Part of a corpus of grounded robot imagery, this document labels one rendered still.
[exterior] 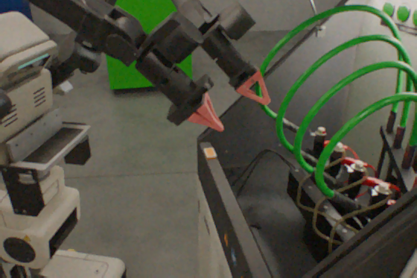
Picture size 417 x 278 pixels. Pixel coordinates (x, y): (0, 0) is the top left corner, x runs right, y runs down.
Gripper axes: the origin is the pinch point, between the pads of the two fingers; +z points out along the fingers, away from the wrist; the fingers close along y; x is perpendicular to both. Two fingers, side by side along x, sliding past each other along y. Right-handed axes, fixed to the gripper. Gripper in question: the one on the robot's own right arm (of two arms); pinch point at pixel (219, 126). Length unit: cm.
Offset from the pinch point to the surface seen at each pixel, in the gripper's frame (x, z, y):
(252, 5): 662, 97, 1
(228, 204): 10.4, 21.8, -17.3
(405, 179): 1.1, 36.5, 19.6
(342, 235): -2.8, 36.7, 2.4
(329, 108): 54, 41, 15
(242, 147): 46, 29, -16
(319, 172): -9.1, 15.4, 9.8
